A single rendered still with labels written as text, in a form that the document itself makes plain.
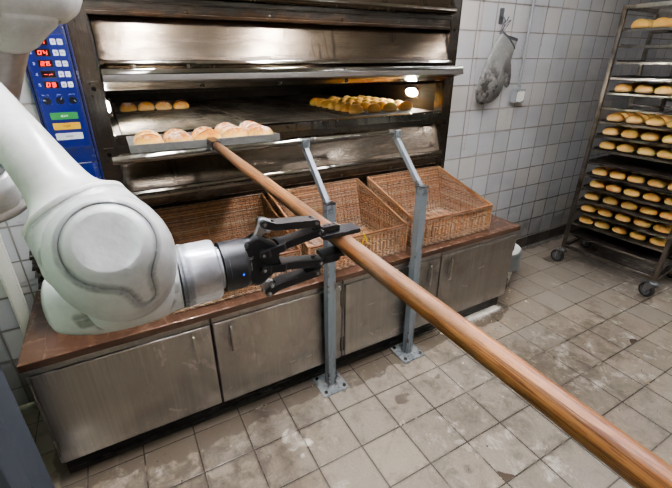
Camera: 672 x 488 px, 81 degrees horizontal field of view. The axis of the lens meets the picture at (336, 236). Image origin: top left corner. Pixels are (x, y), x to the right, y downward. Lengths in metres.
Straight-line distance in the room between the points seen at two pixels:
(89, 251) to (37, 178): 0.12
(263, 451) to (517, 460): 1.03
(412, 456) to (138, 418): 1.10
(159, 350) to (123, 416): 0.30
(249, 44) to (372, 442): 1.81
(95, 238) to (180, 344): 1.34
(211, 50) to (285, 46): 0.35
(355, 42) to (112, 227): 1.97
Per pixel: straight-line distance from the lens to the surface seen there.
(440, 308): 0.49
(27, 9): 0.90
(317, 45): 2.13
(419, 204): 1.85
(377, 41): 2.32
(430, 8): 2.46
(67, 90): 1.87
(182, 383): 1.81
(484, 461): 1.92
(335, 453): 1.85
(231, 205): 2.02
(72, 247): 0.37
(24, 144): 0.49
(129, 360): 1.69
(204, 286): 0.57
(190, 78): 1.78
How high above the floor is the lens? 1.48
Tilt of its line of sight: 24 degrees down
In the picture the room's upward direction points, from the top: straight up
